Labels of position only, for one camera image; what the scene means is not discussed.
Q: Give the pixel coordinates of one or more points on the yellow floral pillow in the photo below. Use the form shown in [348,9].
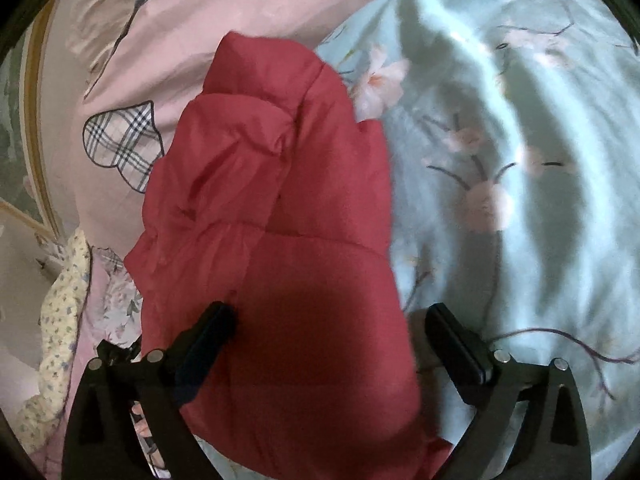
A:
[57,320]

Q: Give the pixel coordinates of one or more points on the pink quilt with plaid hearts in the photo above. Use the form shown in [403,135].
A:
[165,45]

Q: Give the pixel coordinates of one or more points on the pink pillow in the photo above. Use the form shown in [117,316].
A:
[87,332]

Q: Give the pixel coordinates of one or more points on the light blue floral bedsheet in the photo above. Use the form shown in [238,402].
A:
[525,160]

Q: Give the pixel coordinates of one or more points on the gold trimmed headboard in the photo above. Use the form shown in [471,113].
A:
[36,135]

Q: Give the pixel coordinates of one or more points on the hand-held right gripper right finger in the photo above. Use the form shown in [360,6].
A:
[462,355]

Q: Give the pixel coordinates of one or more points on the floral ruffled pillow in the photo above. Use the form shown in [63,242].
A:
[122,300]

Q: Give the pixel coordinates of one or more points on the red quilted jacket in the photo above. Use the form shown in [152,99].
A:
[280,240]

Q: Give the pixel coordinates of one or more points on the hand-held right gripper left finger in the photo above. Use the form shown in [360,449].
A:
[202,355]

